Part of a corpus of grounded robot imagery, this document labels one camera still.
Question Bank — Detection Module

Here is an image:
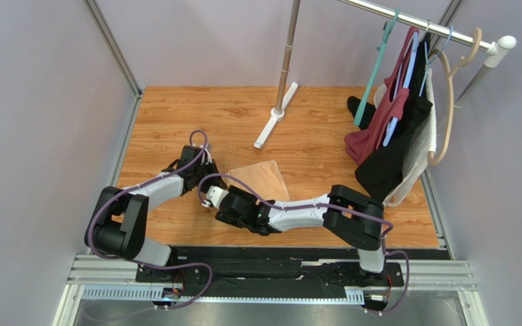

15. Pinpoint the aluminium frame post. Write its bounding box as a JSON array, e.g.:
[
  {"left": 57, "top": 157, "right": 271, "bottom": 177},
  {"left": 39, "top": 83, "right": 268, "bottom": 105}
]
[{"left": 82, "top": 0, "right": 143, "bottom": 99}]

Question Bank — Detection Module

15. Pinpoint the teal plastic hanger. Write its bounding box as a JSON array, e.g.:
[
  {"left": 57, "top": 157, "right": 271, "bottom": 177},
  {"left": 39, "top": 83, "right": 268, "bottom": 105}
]
[{"left": 353, "top": 7, "right": 401, "bottom": 126}]

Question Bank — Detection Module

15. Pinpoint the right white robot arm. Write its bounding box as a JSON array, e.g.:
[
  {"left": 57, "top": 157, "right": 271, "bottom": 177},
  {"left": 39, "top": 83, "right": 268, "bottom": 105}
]
[{"left": 206, "top": 185, "right": 386, "bottom": 274}]

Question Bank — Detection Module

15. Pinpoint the metal clothes rack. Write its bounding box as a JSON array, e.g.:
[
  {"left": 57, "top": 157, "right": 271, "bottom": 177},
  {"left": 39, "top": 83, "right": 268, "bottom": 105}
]
[{"left": 254, "top": 1, "right": 517, "bottom": 149}]

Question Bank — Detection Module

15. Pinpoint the white towel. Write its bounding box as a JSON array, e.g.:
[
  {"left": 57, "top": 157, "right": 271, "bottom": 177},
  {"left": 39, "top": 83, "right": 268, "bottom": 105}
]
[{"left": 383, "top": 69, "right": 437, "bottom": 207}]

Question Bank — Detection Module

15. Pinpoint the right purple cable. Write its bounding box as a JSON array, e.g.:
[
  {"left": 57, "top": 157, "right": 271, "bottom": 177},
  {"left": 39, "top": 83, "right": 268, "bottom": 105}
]
[{"left": 197, "top": 174, "right": 411, "bottom": 316}]

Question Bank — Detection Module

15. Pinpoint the black garment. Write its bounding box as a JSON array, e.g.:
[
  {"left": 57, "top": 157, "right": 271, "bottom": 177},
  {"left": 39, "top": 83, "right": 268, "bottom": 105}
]
[{"left": 347, "top": 33, "right": 435, "bottom": 202}]

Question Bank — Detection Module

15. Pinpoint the beige cloth napkin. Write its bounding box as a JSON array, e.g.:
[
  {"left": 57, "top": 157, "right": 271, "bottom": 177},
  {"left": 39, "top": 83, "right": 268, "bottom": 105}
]
[{"left": 226, "top": 160, "right": 291, "bottom": 201}]

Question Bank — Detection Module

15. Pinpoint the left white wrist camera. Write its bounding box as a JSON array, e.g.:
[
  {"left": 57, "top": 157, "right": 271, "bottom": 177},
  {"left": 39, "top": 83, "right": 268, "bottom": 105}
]
[{"left": 201, "top": 143, "right": 213, "bottom": 166}]

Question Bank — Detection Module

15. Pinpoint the maroon shirt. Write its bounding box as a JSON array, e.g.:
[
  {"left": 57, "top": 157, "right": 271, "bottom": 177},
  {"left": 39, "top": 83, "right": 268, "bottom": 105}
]
[{"left": 344, "top": 27, "right": 419, "bottom": 165}]

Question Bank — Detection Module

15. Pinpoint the light blue hanger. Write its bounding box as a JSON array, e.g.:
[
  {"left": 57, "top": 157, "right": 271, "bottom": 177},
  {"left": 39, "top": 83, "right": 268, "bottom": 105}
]
[{"left": 382, "top": 30, "right": 436, "bottom": 147}]

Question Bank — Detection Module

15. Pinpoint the beige wooden hanger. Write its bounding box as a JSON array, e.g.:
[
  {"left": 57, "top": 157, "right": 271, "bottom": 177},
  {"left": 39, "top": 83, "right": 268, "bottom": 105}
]
[{"left": 428, "top": 28, "right": 483, "bottom": 166}]

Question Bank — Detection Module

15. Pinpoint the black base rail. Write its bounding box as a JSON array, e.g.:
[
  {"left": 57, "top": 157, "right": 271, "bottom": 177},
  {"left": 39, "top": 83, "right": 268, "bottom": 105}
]
[{"left": 93, "top": 244, "right": 452, "bottom": 300}]

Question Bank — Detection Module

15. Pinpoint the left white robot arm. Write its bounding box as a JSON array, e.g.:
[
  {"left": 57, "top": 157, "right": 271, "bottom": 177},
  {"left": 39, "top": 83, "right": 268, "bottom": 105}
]
[{"left": 84, "top": 145, "right": 224, "bottom": 273}]

